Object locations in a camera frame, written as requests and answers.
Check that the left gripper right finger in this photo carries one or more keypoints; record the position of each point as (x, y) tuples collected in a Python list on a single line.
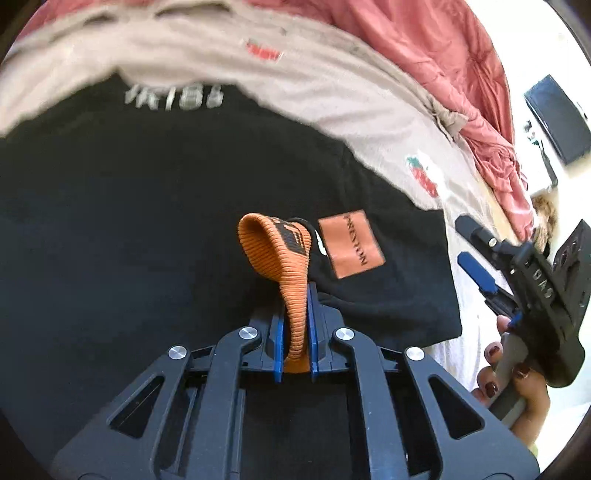
[(408, 417)]

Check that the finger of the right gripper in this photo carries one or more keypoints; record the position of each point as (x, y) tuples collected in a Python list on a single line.
[(496, 298), (501, 254)]

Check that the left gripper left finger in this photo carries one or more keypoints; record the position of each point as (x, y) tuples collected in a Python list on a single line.
[(182, 417)]

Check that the black sweater orange cuffs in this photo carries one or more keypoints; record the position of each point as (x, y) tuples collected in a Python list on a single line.
[(119, 239)]

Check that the right hand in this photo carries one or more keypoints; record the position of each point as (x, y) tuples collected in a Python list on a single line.
[(528, 383)]

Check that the black monitor screen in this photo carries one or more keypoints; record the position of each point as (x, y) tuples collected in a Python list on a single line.
[(560, 119)]

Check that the salmon red comforter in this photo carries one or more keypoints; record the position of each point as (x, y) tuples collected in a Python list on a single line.
[(439, 44)]

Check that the pink patterned duvet cover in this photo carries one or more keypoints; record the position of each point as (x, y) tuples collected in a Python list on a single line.
[(302, 69)]

